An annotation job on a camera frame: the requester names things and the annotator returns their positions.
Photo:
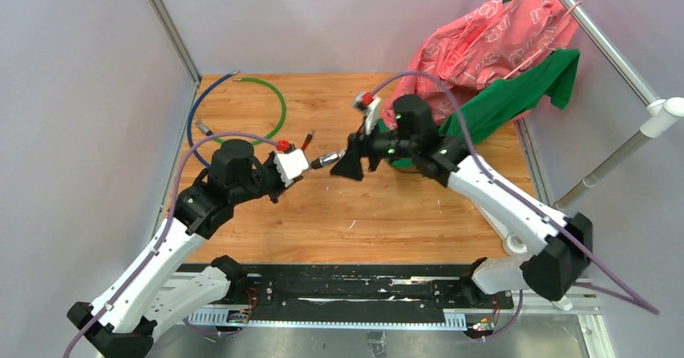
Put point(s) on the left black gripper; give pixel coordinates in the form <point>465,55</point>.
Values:
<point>270,162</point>

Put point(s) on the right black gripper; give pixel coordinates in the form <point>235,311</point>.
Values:
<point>357,147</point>

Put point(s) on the red cable lock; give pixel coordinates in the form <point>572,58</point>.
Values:
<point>324,160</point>

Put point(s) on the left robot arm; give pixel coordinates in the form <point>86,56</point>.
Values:
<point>134,312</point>

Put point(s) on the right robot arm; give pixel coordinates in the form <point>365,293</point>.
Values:
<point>546,248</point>

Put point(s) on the pink patterned garment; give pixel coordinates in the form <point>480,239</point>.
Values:
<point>498,32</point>

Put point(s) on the green t-shirt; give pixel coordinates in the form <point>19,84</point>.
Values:
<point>486,101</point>

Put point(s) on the pink clothes hanger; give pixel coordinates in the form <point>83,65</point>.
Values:
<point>542,49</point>

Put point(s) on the metal clothes rack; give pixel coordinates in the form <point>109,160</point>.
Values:
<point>593,154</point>

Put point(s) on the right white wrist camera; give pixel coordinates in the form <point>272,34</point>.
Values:
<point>369,105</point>

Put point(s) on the blue cable lock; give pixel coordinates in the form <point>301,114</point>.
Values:
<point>198,103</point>

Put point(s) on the green cable lock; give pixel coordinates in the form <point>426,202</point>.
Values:
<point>247,104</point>

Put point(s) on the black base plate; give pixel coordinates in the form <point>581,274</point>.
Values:
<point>363,293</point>

